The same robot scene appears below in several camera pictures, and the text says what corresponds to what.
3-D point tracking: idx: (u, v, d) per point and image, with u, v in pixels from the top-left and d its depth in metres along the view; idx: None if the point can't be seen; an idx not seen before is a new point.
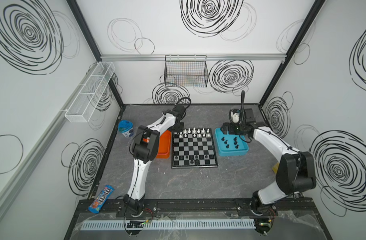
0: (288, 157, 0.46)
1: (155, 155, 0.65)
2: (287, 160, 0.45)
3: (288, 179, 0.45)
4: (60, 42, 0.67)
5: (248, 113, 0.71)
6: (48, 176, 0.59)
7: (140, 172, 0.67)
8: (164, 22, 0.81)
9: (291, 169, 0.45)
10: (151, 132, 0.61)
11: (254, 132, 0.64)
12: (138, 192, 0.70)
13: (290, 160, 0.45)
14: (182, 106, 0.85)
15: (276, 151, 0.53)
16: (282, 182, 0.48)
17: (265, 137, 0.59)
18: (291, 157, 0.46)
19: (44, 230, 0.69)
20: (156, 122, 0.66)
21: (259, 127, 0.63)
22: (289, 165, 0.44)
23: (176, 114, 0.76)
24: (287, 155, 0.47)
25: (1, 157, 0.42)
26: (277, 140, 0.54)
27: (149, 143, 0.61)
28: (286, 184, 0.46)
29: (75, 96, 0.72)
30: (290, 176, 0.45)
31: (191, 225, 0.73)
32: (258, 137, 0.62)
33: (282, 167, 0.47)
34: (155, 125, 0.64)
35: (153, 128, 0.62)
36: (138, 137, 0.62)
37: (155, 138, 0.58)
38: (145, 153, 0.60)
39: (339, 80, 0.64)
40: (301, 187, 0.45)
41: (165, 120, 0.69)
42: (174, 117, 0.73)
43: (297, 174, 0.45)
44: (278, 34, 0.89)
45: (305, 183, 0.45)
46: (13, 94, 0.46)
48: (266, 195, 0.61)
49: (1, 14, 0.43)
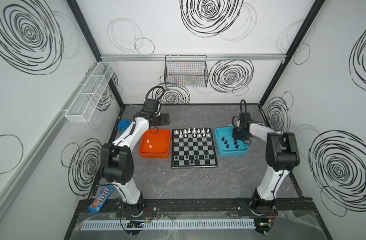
0: (273, 134, 0.55)
1: (132, 172, 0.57)
2: (272, 136, 0.54)
3: (273, 153, 0.53)
4: (60, 42, 0.67)
5: (246, 116, 0.84)
6: (47, 176, 0.59)
7: (124, 190, 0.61)
8: (164, 22, 0.81)
9: (275, 144, 0.53)
10: (120, 149, 0.49)
11: (249, 126, 0.76)
12: (132, 198, 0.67)
13: (275, 137, 0.54)
14: (154, 101, 0.71)
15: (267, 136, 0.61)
16: (269, 158, 0.55)
17: (257, 128, 0.70)
18: (275, 133, 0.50)
19: (44, 229, 0.70)
20: (125, 134, 0.55)
21: (253, 121, 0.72)
22: (273, 140, 0.53)
23: (148, 116, 0.64)
24: (273, 133, 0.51)
25: (1, 158, 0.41)
26: (267, 127, 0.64)
27: (120, 162, 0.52)
28: (272, 159, 0.54)
29: (74, 96, 0.72)
30: (275, 151, 0.52)
31: (191, 225, 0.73)
32: (252, 130, 0.73)
33: (268, 143, 0.56)
34: (123, 139, 0.52)
35: (121, 144, 0.50)
36: (105, 161, 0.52)
37: (126, 155, 0.46)
38: (119, 174, 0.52)
39: (339, 79, 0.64)
40: (285, 162, 0.52)
41: (134, 129, 0.57)
42: (145, 120, 0.62)
43: (281, 150, 0.53)
44: (278, 34, 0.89)
45: (290, 159, 0.52)
46: (12, 93, 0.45)
48: (264, 188, 0.63)
49: (0, 14, 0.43)
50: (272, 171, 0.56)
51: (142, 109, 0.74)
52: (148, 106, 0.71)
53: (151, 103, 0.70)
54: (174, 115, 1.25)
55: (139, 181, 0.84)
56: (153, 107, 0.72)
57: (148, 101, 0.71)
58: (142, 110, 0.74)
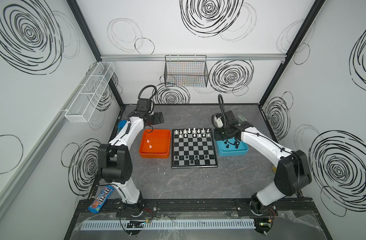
0: (286, 161, 0.44)
1: (131, 172, 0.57)
2: (286, 166, 0.43)
3: (290, 184, 0.44)
4: (60, 42, 0.67)
5: (230, 116, 0.68)
6: (47, 176, 0.59)
7: (123, 190, 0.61)
8: (164, 22, 0.81)
9: (291, 173, 0.44)
10: (117, 148, 0.49)
11: (241, 136, 0.62)
12: (132, 198, 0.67)
13: (289, 165, 0.44)
14: (147, 101, 0.72)
15: (269, 154, 0.51)
16: (282, 185, 0.47)
17: (255, 141, 0.56)
18: (288, 160, 0.45)
19: (44, 229, 0.70)
20: (121, 134, 0.54)
21: (245, 129, 0.60)
22: (289, 170, 0.43)
23: (142, 115, 0.64)
24: (284, 159, 0.45)
25: (1, 158, 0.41)
26: (269, 142, 0.52)
27: (119, 162, 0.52)
28: (287, 187, 0.45)
29: (74, 96, 0.72)
30: (292, 181, 0.44)
31: (192, 225, 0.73)
32: (247, 141, 0.60)
33: (281, 171, 0.46)
34: (120, 139, 0.52)
35: (118, 143, 0.50)
36: (103, 161, 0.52)
37: (125, 154, 0.47)
38: (118, 175, 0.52)
39: (339, 79, 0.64)
40: (300, 186, 0.45)
41: (131, 128, 0.58)
42: (140, 119, 0.62)
43: (296, 176, 0.44)
44: (278, 35, 0.86)
45: (304, 182, 0.46)
46: (12, 93, 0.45)
48: (266, 197, 0.60)
49: (0, 14, 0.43)
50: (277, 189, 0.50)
51: (136, 109, 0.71)
52: (141, 105, 0.71)
53: (144, 102, 0.71)
54: (174, 115, 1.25)
55: (139, 181, 0.84)
56: (147, 106, 0.72)
57: (141, 100, 0.71)
58: (136, 110, 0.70)
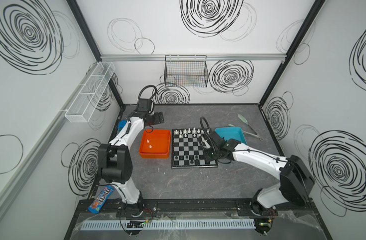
0: (286, 172, 0.43)
1: (131, 172, 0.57)
2: (288, 176, 0.42)
3: (300, 195, 0.42)
4: (60, 42, 0.67)
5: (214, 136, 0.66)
6: (47, 176, 0.59)
7: (123, 190, 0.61)
8: (164, 22, 0.81)
9: (296, 182, 0.42)
10: (117, 148, 0.49)
11: (233, 155, 0.60)
12: (132, 198, 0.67)
13: (290, 174, 0.43)
14: (146, 101, 0.71)
15: (267, 168, 0.50)
16: (292, 197, 0.45)
17: (248, 157, 0.55)
18: (287, 171, 0.44)
19: (44, 229, 0.70)
20: (121, 134, 0.55)
21: (234, 149, 0.59)
22: (292, 180, 0.42)
23: (142, 115, 0.65)
24: (284, 171, 0.44)
25: (1, 158, 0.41)
26: (262, 156, 0.51)
27: (119, 162, 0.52)
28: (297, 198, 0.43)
29: (74, 96, 0.72)
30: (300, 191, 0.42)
31: (192, 225, 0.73)
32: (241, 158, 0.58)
33: (285, 184, 0.44)
34: (120, 139, 0.52)
35: (118, 143, 0.50)
36: (104, 161, 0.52)
37: (125, 154, 0.47)
38: (118, 174, 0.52)
39: (339, 79, 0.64)
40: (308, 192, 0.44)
41: (131, 128, 0.57)
42: (140, 119, 0.62)
43: (300, 185, 0.43)
44: (278, 34, 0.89)
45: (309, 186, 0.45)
46: (12, 93, 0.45)
48: (265, 199, 0.60)
49: (0, 14, 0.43)
50: (281, 196, 0.51)
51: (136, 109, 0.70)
52: (141, 106, 0.71)
53: (144, 102, 0.71)
54: (175, 115, 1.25)
55: (139, 181, 0.84)
56: (147, 106, 0.72)
57: (141, 100, 0.71)
58: (136, 110, 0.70)
